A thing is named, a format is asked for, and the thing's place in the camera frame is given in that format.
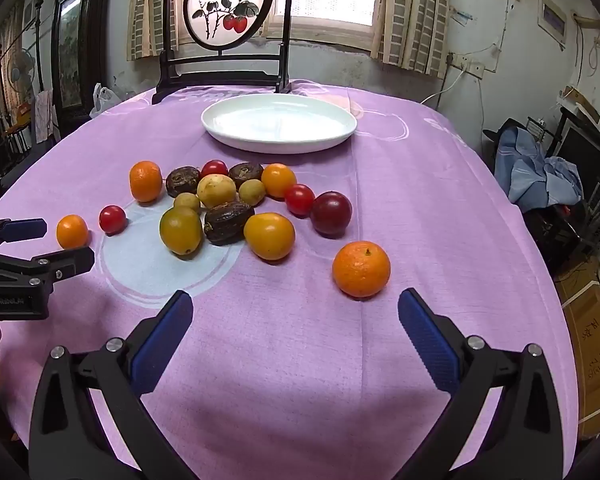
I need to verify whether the wall electrical panel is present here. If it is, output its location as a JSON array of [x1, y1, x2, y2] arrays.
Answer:
[[536, 0, 569, 51]]

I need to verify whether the white plastic bag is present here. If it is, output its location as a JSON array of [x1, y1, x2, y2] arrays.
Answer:
[[89, 82, 127, 119]]

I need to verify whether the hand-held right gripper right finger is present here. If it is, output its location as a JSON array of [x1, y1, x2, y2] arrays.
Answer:
[[397, 287, 566, 480]]

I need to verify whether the black hat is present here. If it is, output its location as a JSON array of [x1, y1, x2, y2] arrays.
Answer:
[[482, 118, 520, 147]]

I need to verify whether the standing fan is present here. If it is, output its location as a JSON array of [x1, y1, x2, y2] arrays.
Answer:
[[4, 46, 37, 113]]

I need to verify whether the black monitor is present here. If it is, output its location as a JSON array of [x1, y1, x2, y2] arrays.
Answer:
[[554, 100, 600, 201]]

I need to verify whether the blue clothes pile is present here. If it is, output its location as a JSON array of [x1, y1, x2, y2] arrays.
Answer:
[[494, 126, 584, 214]]

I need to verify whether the large orange mandarin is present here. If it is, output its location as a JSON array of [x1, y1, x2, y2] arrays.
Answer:
[[332, 241, 391, 298]]

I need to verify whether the cardboard box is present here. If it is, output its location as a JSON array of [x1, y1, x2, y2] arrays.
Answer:
[[561, 255, 600, 442]]

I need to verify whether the small orange mandarin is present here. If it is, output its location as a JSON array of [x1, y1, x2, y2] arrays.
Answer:
[[129, 161, 163, 203]]

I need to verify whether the white oval plate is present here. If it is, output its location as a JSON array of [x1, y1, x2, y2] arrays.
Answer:
[[201, 93, 357, 155]]

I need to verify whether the small tan longan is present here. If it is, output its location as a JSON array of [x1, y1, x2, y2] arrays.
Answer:
[[173, 192, 201, 213]]

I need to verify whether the pink hanging cloth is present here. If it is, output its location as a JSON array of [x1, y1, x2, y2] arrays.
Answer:
[[31, 88, 62, 144]]

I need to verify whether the small green fruit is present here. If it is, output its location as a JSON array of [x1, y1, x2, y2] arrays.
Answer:
[[238, 179, 267, 207]]

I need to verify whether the yellow spotted fruit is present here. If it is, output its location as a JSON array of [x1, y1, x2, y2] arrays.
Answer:
[[197, 173, 237, 209]]

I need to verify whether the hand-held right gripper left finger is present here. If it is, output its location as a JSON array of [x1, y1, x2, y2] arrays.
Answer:
[[28, 290, 196, 480]]

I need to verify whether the orange-yellow tomato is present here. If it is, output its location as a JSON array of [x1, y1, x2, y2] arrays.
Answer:
[[243, 213, 296, 261]]

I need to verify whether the wrinkled dark brown passion fruit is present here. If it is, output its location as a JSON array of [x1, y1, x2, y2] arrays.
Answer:
[[203, 201, 255, 246]]

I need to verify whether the white cable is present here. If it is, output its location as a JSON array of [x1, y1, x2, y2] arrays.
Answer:
[[419, 66, 467, 107]]

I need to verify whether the round dark brown passion fruit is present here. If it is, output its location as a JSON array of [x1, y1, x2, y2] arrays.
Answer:
[[166, 166, 202, 199]]

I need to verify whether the striped beige curtain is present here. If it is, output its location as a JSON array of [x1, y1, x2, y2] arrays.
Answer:
[[370, 0, 452, 79], [126, 0, 182, 62]]

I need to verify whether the small orange tomato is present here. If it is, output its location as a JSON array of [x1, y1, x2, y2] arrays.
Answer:
[[56, 214, 89, 249]]

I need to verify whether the dark wooden framed cabinet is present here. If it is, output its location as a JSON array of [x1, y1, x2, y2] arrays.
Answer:
[[50, 0, 117, 127]]

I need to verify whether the round painted screen on stand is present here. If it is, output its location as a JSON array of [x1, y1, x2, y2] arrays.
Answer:
[[151, 0, 295, 106]]

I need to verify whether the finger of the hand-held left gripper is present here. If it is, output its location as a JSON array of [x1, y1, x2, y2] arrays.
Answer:
[[0, 216, 48, 261], [0, 246, 96, 288]]

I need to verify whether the white wall power strip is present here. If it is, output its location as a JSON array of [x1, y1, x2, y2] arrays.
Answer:
[[446, 52, 487, 79]]

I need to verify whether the dark red plum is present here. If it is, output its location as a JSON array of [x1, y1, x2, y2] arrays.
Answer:
[[310, 191, 354, 237]]

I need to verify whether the purple tablecloth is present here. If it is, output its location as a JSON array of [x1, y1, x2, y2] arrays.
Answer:
[[0, 80, 581, 480]]

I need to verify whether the green-yellow fruit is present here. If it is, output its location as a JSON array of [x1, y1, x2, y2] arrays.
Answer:
[[159, 206, 203, 256]]

